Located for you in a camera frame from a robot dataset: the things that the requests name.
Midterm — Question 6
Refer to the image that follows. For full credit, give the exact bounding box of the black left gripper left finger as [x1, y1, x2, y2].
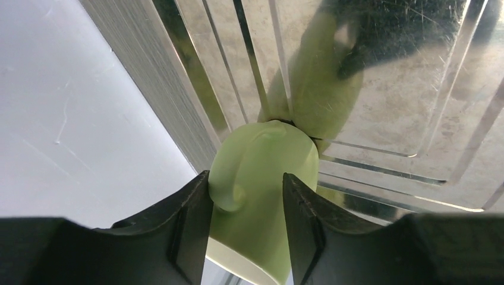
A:
[1, 171, 213, 284]

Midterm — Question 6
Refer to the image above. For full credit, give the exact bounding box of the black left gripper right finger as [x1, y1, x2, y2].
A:
[282, 173, 503, 284]

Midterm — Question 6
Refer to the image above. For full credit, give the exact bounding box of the light green mug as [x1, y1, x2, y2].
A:
[206, 120, 319, 284]

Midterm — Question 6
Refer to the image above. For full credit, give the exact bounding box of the silver metal tray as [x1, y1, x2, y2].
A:
[153, 1, 503, 222]

